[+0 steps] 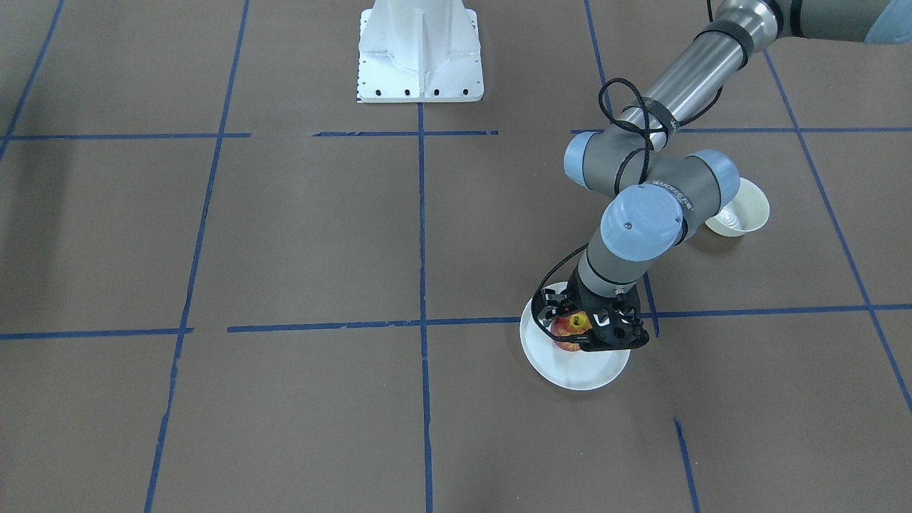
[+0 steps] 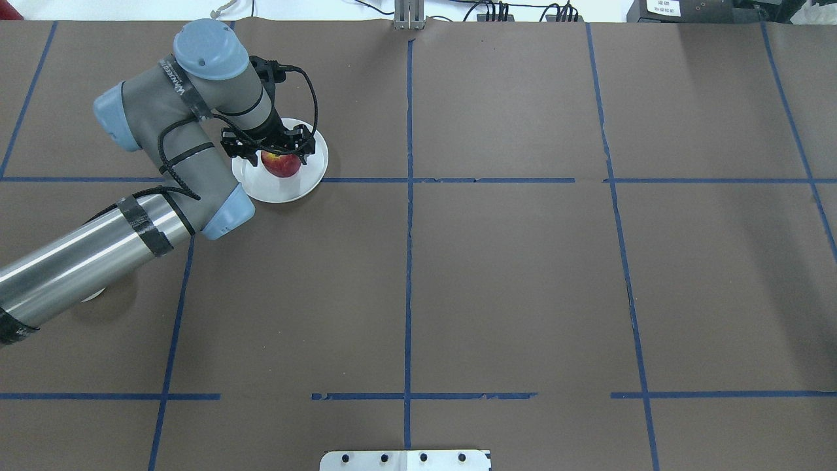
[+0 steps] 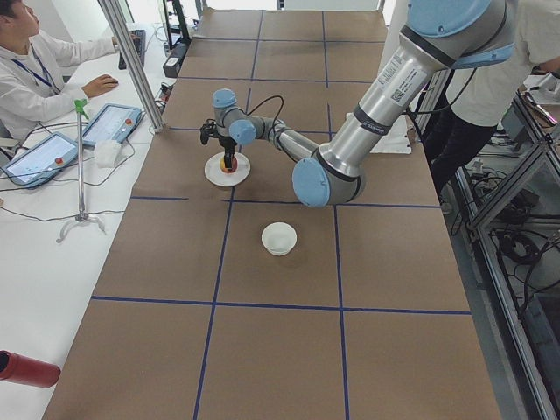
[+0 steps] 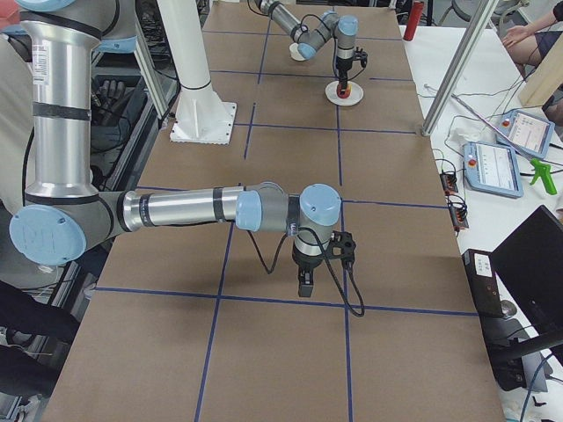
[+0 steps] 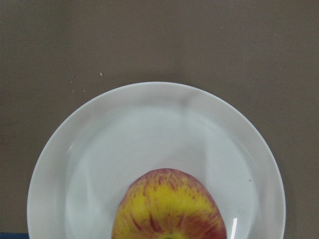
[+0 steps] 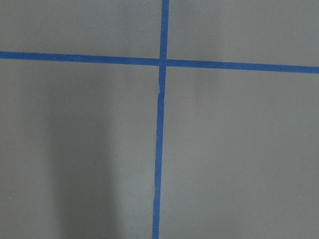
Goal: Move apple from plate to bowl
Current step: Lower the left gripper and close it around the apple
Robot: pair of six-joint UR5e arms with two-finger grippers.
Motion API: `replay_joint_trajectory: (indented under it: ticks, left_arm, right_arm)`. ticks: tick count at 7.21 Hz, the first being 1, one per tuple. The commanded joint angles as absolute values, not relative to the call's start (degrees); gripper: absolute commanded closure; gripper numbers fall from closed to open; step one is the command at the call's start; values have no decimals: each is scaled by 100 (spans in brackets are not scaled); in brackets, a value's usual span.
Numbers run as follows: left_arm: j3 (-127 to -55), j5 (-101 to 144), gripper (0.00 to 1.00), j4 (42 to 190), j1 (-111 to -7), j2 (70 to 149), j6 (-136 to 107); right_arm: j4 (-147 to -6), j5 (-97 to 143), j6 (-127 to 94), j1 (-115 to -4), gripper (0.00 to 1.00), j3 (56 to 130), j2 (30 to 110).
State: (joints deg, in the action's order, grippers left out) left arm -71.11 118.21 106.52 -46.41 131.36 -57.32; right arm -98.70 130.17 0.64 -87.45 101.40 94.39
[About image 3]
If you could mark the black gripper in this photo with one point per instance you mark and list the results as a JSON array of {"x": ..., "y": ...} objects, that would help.
[{"x": 226, "y": 143}]

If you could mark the red yellow apple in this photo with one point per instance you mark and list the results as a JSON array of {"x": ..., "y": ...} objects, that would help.
[{"x": 228, "y": 165}]

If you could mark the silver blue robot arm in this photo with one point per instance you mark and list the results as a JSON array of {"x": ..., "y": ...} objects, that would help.
[{"x": 437, "y": 35}]

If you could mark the white round plate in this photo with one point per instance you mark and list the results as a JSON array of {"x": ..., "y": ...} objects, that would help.
[{"x": 217, "y": 174}]

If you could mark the white bowl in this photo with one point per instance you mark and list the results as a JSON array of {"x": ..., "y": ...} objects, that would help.
[{"x": 279, "y": 238}]

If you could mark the black box device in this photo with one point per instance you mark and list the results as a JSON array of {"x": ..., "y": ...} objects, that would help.
[{"x": 174, "y": 62}]

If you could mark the far blue teach pendant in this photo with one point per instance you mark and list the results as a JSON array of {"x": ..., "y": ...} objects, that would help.
[{"x": 112, "y": 122}]

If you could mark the blue teach pendant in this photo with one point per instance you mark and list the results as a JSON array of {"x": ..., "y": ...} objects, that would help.
[
  {"x": 112, "y": 122},
  {"x": 42, "y": 162}
]

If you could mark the white crumpled tissue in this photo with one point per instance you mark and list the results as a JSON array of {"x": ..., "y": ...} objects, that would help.
[{"x": 106, "y": 153}]

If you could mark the brown paper table cover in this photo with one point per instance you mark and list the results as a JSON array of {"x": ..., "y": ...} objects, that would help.
[{"x": 192, "y": 318}]

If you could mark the silver stand green clip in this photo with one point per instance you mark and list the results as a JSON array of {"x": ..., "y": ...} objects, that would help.
[{"x": 83, "y": 218}]

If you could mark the white cloth bag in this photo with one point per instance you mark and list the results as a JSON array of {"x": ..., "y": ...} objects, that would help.
[{"x": 391, "y": 137}]

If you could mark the near blue teach pendant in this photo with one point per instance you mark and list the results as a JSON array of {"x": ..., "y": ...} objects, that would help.
[{"x": 42, "y": 162}]

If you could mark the seated person white shirt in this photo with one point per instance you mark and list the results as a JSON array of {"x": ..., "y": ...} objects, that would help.
[{"x": 32, "y": 86}]

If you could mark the standing person black trousers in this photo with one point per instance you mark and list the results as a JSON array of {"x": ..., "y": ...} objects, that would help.
[{"x": 476, "y": 100}]

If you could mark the red cylinder bottle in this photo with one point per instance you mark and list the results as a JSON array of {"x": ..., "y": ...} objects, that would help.
[{"x": 23, "y": 370}]

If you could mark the aluminium frame post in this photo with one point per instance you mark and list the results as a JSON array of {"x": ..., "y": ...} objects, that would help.
[{"x": 116, "y": 21}]

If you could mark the aluminium frame rack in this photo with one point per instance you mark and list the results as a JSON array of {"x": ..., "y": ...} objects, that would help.
[{"x": 509, "y": 197}]

